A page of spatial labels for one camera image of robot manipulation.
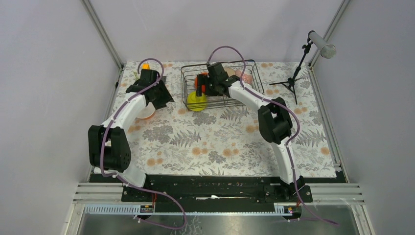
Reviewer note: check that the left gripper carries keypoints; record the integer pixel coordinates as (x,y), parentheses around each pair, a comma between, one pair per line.
(166,97)

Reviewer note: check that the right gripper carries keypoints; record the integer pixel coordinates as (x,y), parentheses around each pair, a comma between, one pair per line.
(203,80)

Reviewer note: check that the orange bowl with white inside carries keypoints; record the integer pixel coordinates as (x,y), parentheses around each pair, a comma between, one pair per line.
(147,111)

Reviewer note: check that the yellow plastic bowl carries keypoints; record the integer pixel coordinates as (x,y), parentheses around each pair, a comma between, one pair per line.
(196,103)

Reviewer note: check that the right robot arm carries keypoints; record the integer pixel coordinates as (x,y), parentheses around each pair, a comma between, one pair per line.
(274,118)

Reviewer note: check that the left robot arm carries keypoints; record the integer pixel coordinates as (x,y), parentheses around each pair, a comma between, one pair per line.
(109,149)

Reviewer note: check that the orange plastic bowl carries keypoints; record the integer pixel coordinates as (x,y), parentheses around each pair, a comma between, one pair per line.
(200,81)

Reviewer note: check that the green mesh piece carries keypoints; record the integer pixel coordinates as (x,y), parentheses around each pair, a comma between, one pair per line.
(136,75)

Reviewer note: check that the beige ceramic bowl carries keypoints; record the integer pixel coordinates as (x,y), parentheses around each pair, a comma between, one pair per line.
(230,72)

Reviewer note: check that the orange plastic block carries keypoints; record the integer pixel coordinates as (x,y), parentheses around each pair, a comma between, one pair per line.
(145,66)

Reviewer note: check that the pink patterned bowl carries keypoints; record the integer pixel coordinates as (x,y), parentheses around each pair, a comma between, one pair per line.
(246,78)

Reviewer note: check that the floral tablecloth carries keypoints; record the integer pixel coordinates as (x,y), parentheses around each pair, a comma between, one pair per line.
(226,140)

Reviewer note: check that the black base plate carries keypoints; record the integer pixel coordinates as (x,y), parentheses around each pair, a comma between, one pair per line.
(220,193)

